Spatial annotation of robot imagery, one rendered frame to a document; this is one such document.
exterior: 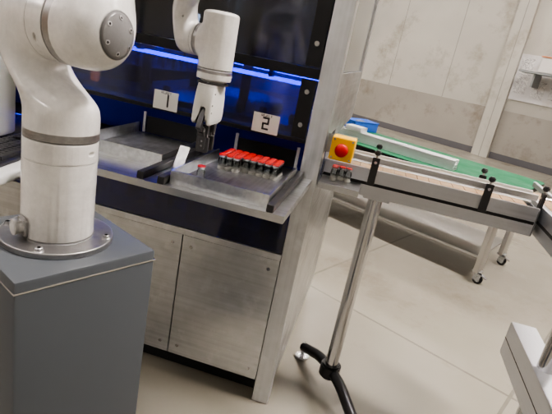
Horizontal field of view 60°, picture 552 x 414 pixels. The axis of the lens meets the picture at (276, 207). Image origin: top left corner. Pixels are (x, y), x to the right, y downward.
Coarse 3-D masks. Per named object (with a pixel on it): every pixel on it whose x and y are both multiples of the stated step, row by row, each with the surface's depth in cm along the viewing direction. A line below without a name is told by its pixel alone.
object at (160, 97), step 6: (156, 90) 154; (162, 90) 154; (156, 96) 155; (162, 96) 154; (174, 96) 153; (156, 102) 155; (162, 102) 155; (168, 102) 154; (174, 102) 154; (162, 108) 155; (168, 108) 155; (174, 108) 154
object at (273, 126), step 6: (258, 114) 148; (264, 114) 148; (258, 120) 149; (264, 120) 148; (270, 120) 148; (276, 120) 148; (252, 126) 150; (258, 126) 150; (264, 126) 149; (270, 126) 149; (276, 126) 148; (264, 132) 150; (270, 132) 149; (276, 132) 149
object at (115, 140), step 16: (112, 128) 151; (128, 128) 161; (112, 144) 134; (128, 144) 148; (144, 144) 152; (160, 144) 156; (176, 144) 160; (192, 144) 151; (144, 160) 133; (160, 160) 132
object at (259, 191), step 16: (192, 160) 132; (208, 160) 143; (176, 176) 120; (192, 176) 118; (208, 176) 132; (224, 176) 135; (240, 176) 138; (288, 176) 135; (208, 192) 119; (224, 192) 118; (240, 192) 117; (256, 192) 116; (272, 192) 117
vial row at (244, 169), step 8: (224, 152) 142; (240, 160) 141; (248, 160) 140; (256, 160) 140; (240, 168) 142; (248, 168) 142; (256, 168) 140; (264, 168) 140; (272, 168) 139; (256, 176) 141; (264, 176) 140; (272, 176) 140
